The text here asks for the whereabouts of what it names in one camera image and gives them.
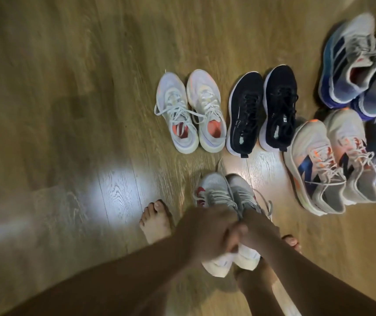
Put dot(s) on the person's left foot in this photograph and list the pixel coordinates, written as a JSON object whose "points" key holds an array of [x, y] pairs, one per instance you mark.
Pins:
{"points": [[155, 223]]}

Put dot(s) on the white sneaker with pink insole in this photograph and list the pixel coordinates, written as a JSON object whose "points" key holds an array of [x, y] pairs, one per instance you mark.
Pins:
{"points": [[174, 105], [207, 101]]}

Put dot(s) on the grey sneaker with red mark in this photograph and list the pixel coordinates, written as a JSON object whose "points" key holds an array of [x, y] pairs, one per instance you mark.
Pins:
{"points": [[212, 190]]}

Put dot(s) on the person's right fingers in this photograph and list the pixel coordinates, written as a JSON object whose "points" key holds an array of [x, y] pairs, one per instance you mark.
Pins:
{"points": [[252, 228]]}

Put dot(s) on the person's foot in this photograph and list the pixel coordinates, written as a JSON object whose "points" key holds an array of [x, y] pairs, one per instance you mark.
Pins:
{"points": [[255, 284], [155, 223]]}

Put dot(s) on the black sneaker with white sole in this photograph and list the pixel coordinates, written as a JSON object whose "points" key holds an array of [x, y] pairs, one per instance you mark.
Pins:
{"points": [[245, 111], [280, 105]]}

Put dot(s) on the person's left hand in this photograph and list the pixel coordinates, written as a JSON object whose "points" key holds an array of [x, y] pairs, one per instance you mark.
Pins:
{"points": [[204, 233]]}

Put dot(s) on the person's left fingers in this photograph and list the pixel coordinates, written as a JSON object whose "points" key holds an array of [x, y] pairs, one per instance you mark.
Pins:
{"points": [[232, 235]]}

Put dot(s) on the white sneaker with orange-blue print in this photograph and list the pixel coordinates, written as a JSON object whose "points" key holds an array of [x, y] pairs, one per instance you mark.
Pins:
{"points": [[352, 151], [313, 167]]}

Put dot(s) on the person's left forearm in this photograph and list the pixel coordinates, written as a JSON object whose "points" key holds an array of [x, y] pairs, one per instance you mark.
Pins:
{"points": [[109, 286]]}

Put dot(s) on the person's right forearm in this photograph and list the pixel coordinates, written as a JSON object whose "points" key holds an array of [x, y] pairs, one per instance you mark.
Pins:
{"points": [[319, 283]]}

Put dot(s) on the person's right hand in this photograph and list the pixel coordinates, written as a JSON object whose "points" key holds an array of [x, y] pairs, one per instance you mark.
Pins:
{"points": [[262, 233]]}

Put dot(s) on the person's right foot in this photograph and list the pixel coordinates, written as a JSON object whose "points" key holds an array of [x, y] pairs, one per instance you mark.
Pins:
{"points": [[255, 284]]}

